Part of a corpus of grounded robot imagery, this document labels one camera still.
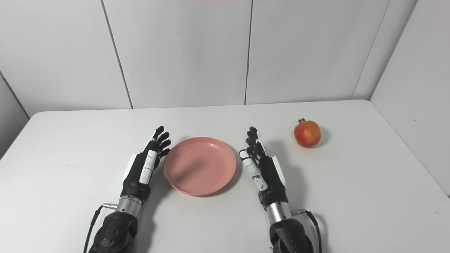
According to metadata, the pink round plate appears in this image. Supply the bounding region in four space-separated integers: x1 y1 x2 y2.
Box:
163 137 237 196

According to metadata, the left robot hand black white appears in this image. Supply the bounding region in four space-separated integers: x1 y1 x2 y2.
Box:
120 125 171 205

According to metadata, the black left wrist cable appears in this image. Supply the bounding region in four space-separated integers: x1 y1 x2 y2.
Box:
83 203 117 253

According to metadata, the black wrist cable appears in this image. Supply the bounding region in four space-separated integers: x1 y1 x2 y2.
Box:
83 203 117 253
291 209 323 253

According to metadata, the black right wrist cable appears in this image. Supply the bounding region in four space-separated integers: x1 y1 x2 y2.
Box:
291 209 323 253

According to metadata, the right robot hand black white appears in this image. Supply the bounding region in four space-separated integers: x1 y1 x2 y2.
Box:
239 126 289 210

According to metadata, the red pomegranate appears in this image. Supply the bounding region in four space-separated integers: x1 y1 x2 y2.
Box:
294 118 321 148

